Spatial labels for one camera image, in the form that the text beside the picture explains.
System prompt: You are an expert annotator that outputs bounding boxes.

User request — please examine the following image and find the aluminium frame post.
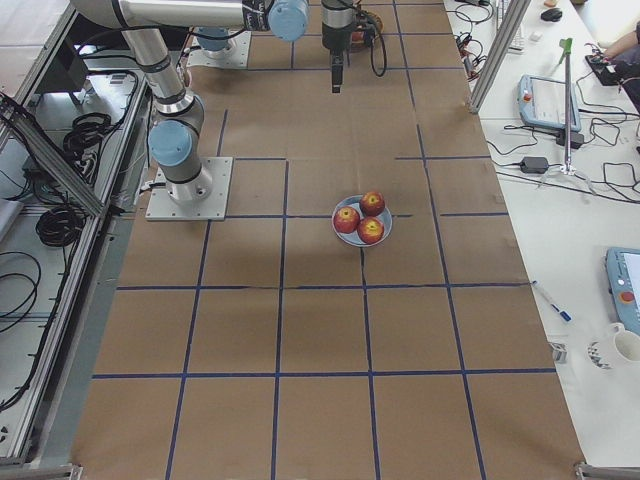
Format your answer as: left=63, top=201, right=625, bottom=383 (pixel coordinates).
left=467, top=0, right=531, bottom=114

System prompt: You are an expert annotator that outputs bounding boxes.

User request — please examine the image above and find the red plate apple left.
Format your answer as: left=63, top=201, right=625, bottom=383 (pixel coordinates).
left=332, top=206, right=361, bottom=234

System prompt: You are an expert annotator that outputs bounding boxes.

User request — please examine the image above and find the red plate apple front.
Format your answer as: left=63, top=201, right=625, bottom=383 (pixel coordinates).
left=357, top=217, right=385, bottom=245

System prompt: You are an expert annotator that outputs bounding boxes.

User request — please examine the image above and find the white blue pen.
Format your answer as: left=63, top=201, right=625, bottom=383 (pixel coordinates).
left=531, top=280, right=572, bottom=322

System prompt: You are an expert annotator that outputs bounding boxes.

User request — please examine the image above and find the black power adapter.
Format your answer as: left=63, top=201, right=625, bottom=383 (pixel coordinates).
left=519, top=156, right=550, bottom=174

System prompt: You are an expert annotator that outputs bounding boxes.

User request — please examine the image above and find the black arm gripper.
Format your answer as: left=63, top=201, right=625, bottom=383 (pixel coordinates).
left=321, top=0, right=355, bottom=94

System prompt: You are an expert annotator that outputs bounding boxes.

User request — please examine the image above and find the red plate apple back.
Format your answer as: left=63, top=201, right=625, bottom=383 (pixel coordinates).
left=359, top=191, right=386, bottom=217

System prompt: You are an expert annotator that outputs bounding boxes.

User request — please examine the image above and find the red plate apple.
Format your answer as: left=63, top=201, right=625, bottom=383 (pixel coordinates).
left=332, top=206, right=361, bottom=234
left=359, top=191, right=386, bottom=217
left=357, top=217, right=385, bottom=245

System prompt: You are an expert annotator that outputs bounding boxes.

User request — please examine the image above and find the round wicker basket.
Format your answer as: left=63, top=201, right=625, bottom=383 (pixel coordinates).
left=358, top=10, right=384, bottom=33

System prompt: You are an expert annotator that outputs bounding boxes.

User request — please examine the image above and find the grabber stick green handle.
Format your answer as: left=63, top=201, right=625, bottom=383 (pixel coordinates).
left=558, top=37, right=577, bottom=176

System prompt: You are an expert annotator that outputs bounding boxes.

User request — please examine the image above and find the light blue plate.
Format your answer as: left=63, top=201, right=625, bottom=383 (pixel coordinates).
left=331, top=195, right=393, bottom=248

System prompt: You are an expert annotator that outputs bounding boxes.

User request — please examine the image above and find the blue teach pendant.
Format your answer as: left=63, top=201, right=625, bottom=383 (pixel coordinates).
left=605, top=247, right=640, bottom=334
left=517, top=75, right=566, bottom=130

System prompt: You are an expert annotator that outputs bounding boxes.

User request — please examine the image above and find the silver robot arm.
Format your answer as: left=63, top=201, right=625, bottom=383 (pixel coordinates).
left=73, top=1, right=309, bottom=203

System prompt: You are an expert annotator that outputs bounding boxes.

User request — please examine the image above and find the black braided camera cable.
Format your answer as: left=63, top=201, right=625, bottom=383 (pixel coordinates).
left=357, top=9, right=387, bottom=78

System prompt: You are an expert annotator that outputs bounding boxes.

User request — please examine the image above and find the white mug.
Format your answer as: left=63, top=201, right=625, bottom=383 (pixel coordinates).
left=587, top=322, right=639, bottom=370

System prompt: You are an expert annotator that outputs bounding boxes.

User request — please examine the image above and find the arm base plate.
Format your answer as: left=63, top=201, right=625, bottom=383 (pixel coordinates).
left=145, top=157, right=234, bottom=221
left=186, top=27, right=251, bottom=69

